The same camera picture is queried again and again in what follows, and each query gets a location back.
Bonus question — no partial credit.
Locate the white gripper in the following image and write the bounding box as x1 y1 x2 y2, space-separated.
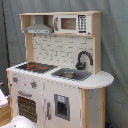
0 89 8 108

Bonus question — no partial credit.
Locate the white toy oven door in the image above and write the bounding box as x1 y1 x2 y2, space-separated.
11 86 44 128

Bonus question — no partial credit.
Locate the white toy microwave door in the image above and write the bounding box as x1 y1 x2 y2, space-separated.
53 14 88 35

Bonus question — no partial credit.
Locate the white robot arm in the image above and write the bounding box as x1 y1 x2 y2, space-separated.
0 89 36 128

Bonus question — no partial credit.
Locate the wooden toy kitchen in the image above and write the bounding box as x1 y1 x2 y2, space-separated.
7 11 114 128

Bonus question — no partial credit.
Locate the left red stove knob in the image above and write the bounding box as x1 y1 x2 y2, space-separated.
13 77 18 83

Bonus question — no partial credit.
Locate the red stove knob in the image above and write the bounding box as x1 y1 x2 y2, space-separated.
31 81 37 88
13 77 18 83

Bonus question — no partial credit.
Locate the right red stove knob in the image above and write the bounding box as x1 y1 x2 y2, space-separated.
31 81 37 88

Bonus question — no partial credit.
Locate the black toy stovetop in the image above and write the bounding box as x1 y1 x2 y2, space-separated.
18 62 55 73

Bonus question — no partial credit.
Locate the white fridge cabinet door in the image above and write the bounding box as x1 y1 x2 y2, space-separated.
45 82 82 128

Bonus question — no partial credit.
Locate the grey ice dispenser panel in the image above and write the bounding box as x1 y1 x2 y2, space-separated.
54 94 70 120

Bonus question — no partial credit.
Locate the grey toy sink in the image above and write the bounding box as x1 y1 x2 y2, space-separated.
52 68 92 80

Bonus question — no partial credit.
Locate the grey range hood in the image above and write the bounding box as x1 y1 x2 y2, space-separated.
24 15 52 34

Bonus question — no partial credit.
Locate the black toy faucet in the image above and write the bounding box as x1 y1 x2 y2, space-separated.
74 50 94 71

